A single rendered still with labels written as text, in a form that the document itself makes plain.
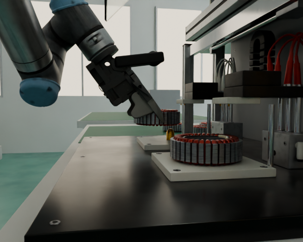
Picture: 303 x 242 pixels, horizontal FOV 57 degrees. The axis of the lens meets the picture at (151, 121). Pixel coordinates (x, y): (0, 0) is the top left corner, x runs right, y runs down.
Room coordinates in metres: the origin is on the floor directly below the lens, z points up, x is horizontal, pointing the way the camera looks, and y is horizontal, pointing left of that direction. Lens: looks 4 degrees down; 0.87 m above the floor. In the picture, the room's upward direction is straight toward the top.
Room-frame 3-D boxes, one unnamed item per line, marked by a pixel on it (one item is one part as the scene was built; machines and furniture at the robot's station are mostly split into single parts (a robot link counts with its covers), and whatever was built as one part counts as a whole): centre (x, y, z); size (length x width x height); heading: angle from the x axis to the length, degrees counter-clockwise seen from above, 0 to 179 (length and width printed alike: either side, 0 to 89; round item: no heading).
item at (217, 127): (0.70, -0.19, 0.80); 0.08 x 0.05 x 0.06; 9
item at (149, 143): (0.68, -0.05, 0.78); 0.15 x 0.15 x 0.01; 9
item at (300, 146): (0.42, -0.23, 0.80); 0.01 x 0.01 x 0.03; 9
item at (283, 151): (0.47, -0.23, 0.80); 0.08 x 0.05 x 0.06; 9
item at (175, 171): (0.44, -0.09, 0.78); 0.15 x 0.15 x 0.01; 9
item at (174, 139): (0.44, -0.09, 0.80); 0.11 x 0.11 x 0.04
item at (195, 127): (1.04, -0.20, 0.77); 0.11 x 0.11 x 0.04
